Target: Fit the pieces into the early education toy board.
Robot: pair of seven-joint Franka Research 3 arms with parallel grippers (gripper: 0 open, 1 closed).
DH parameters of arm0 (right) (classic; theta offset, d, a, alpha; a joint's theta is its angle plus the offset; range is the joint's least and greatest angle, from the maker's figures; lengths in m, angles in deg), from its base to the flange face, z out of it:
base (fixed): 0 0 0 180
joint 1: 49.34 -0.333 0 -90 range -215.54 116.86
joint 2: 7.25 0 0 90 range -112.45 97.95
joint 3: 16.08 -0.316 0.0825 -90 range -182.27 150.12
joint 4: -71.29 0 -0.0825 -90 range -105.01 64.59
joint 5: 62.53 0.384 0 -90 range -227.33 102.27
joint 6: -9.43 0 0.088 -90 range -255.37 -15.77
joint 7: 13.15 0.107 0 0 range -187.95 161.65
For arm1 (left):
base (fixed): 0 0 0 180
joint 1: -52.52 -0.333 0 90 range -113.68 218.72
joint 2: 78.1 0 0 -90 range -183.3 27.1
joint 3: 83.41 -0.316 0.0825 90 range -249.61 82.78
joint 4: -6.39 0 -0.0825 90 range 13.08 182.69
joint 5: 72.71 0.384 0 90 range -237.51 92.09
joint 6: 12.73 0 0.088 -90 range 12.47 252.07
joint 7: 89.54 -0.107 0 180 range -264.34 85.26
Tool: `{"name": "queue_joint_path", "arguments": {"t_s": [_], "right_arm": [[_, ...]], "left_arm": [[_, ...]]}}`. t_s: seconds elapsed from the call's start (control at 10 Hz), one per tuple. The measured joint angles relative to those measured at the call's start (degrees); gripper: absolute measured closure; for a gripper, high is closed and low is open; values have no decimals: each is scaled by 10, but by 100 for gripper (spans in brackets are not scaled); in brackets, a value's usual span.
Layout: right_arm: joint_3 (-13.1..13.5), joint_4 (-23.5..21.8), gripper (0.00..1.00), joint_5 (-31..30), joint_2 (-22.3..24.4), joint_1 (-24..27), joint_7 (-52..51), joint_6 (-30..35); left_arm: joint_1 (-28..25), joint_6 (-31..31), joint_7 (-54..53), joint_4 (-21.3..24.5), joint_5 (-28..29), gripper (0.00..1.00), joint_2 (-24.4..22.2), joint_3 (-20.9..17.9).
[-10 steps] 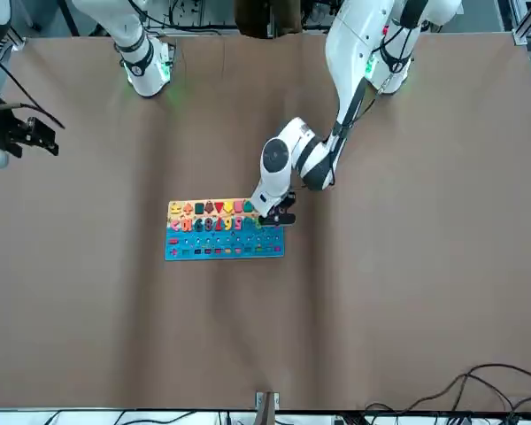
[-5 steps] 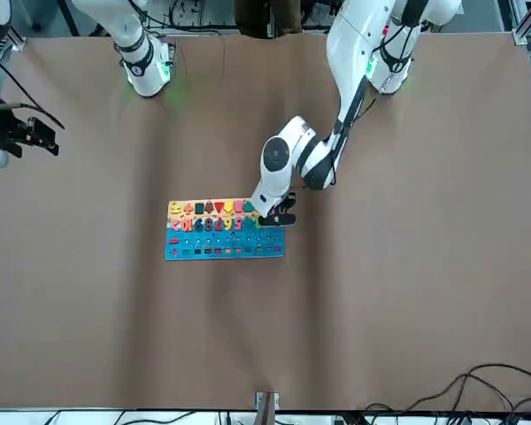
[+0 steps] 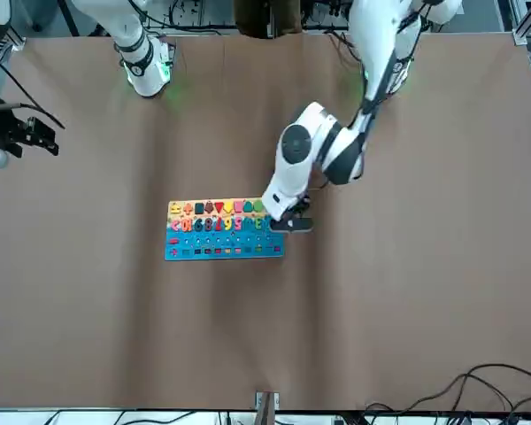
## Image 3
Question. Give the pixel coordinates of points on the pink trapezoid piece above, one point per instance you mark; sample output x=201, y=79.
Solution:
x=240, y=207

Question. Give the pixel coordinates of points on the yellow equals sign piece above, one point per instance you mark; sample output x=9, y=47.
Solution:
x=175, y=207

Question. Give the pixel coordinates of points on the pink greater-than sign piece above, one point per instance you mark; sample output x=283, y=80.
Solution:
x=175, y=224

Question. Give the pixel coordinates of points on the blue wooden toy board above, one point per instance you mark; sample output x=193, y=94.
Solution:
x=230, y=252

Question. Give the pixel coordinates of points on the orange cross piece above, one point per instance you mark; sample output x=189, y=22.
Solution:
x=188, y=207

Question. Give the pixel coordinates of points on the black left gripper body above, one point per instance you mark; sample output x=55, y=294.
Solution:
x=292, y=225

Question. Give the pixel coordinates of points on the yellow pentagon piece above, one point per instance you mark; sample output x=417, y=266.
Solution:
x=230, y=206

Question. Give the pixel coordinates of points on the teal square piece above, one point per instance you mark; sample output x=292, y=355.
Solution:
x=199, y=207

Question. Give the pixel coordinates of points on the pink number five piece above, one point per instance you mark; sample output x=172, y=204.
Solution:
x=239, y=224

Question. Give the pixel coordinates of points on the purple number eight piece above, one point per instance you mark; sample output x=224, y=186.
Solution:
x=209, y=224

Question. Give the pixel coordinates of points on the aluminium frame rail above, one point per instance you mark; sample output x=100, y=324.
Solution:
x=17, y=40
x=524, y=26

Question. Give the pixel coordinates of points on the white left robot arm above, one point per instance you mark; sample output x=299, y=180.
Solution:
x=380, y=44

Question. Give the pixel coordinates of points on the green circle piece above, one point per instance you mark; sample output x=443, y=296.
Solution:
x=259, y=206

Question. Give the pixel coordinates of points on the green number three piece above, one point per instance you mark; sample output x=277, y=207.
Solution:
x=259, y=224

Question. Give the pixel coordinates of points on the red number seven piece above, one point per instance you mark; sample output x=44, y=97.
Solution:
x=220, y=224

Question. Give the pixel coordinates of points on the teal number four piece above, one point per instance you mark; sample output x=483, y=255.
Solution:
x=249, y=224

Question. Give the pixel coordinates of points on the orange number ten piece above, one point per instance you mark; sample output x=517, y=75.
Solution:
x=187, y=225

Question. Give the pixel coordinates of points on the purple star piece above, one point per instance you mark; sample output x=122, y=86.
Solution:
x=210, y=206

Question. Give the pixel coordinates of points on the yellow number six piece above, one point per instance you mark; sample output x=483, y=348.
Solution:
x=229, y=224

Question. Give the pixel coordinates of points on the aluminium post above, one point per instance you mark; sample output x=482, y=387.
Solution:
x=260, y=400

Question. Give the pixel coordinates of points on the teal number nine piece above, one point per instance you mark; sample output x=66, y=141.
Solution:
x=199, y=224

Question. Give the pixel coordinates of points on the red triangle piece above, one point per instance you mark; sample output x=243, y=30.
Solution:
x=221, y=207

